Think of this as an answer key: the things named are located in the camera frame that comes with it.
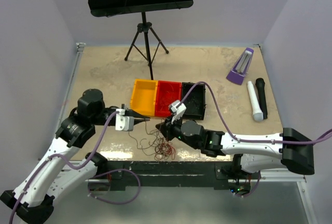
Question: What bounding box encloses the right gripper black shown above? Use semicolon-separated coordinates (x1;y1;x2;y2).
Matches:
156;113;200;150

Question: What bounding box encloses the yellow plastic bin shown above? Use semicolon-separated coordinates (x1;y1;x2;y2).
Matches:
130;79;158;117

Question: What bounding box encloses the brown cable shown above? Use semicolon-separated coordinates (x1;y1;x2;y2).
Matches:
128;121;167;157

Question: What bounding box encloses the red plastic bin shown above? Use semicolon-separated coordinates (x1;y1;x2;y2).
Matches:
155;80;182;118

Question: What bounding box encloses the black plastic bin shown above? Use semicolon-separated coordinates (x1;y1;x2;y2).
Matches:
183;84;206;120

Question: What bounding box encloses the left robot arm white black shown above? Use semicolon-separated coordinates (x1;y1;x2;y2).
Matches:
1;89;149;223

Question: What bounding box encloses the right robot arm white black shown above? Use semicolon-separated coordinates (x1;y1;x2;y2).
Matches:
156;118;314;179

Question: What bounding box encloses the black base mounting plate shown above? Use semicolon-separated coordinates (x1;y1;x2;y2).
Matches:
94;161;258;191

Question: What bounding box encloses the purple metronome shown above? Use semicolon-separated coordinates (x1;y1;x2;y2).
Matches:
226;48;254;85

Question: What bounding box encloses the black microphone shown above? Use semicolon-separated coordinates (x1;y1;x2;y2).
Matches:
255;78;268;120

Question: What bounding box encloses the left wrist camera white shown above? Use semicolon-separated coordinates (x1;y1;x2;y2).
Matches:
115;108;134;132

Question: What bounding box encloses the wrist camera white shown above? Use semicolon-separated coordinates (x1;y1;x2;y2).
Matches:
115;108;134;132
169;100;186;124

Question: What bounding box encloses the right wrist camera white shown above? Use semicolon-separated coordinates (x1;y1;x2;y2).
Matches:
169;100;186;124

